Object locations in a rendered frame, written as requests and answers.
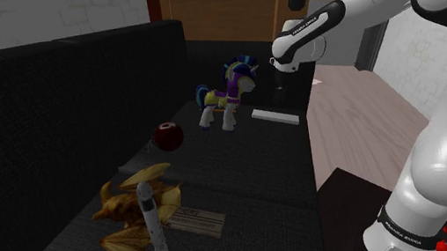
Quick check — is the white flat remote control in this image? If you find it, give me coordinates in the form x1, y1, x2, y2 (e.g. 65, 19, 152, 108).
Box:
249, 102, 302, 131

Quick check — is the purple and white toy pony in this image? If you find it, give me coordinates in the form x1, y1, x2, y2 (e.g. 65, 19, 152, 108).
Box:
190, 53, 268, 136

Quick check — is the brown wooden door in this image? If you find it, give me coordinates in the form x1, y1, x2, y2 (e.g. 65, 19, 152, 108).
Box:
146, 0, 364, 58

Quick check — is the dark red apple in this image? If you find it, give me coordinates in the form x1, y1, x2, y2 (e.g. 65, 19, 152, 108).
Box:
150, 121, 187, 155

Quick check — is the brown flat card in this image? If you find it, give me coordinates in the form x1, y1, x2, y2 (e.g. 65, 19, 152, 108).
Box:
164, 201, 230, 247

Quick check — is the golden dragon figure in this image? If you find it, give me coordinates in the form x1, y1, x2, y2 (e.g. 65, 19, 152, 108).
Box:
85, 160, 192, 251

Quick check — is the black sofa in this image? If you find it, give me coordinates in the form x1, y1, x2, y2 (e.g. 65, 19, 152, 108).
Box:
0, 1, 341, 251

